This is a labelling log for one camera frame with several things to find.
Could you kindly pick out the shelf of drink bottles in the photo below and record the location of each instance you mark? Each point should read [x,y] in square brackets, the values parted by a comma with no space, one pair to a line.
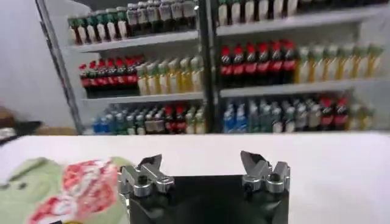
[243,67]

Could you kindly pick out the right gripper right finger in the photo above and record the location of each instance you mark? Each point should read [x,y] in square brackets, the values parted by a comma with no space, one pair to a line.
[262,173]

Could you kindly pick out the light green shirt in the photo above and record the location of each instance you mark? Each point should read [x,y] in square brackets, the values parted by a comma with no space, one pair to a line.
[45,194]

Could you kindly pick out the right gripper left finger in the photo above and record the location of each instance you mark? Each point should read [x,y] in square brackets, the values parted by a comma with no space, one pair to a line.
[146,176]

